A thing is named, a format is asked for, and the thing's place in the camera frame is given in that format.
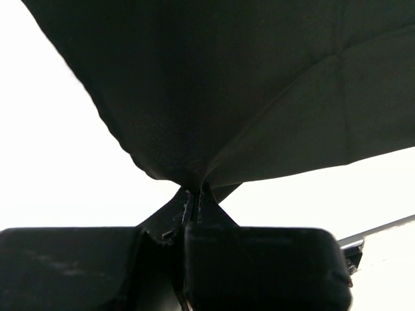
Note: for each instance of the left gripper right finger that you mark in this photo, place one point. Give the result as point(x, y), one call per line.
point(229, 267)

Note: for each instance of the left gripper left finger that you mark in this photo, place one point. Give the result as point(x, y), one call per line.
point(97, 268)

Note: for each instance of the black long sleeve shirt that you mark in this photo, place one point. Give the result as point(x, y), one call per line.
point(226, 92)

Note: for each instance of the aluminium table edge rail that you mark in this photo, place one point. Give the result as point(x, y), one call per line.
point(385, 252)

